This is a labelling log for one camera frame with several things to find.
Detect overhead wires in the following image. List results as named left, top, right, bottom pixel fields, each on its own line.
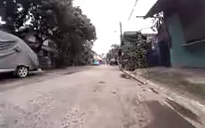
left=126, top=0, right=140, bottom=23

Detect pole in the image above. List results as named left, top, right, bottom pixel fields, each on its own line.
left=118, top=21, right=124, bottom=68

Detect bushes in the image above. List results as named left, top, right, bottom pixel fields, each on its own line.
left=118, top=34, right=153, bottom=72

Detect row of trees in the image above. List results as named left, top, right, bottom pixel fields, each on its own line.
left=0, top=0, right=98, bottom=69

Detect grey concrete road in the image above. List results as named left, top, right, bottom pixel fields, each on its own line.
left=0, top=64, right=198, bottom=128

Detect car under grey cover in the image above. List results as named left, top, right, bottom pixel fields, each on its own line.
left=0, top=26, right=40, bottom=79

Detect vehicle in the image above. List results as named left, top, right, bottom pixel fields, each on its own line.
left=109, top=58, right=119, bottom=66

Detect green building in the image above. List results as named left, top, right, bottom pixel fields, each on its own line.
left=143, top=0, right=205, bottom=70

